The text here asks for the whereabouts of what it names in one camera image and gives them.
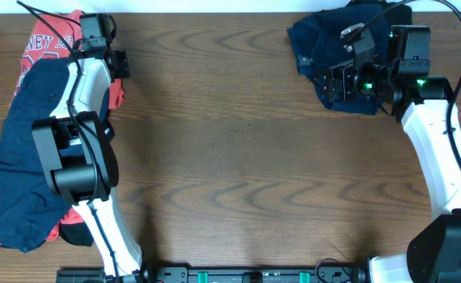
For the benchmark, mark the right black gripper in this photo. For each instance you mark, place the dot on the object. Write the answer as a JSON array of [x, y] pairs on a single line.
[[335, 82]]

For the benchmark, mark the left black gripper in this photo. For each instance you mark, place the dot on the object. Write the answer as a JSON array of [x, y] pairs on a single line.
[[120, 64]]

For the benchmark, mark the navy blue shorts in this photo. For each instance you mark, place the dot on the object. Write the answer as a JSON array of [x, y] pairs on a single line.
[[28, 209]]

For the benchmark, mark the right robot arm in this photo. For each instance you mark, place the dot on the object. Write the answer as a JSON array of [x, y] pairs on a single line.
[[423, 105]]

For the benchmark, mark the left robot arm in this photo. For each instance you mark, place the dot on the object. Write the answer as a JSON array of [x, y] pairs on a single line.
[[77, 158]]

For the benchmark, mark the folded navy garment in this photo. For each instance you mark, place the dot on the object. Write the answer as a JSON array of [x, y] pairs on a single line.
[[315, 39]]

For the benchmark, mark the red printed t-shirt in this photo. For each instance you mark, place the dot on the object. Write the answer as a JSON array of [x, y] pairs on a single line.
[[43, 44]]

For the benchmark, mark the folded black garment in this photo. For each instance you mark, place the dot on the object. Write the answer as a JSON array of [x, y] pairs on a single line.
[[402, 15]]

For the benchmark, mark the black garment under red shirt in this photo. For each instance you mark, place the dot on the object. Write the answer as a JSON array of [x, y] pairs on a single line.
[[77, 234]]

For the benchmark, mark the green clip on rail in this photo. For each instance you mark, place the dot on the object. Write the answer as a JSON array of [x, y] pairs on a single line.
[[304, 277], [202, 277]]

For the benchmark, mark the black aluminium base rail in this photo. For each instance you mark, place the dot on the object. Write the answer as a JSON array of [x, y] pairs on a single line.
[[180, 274]]

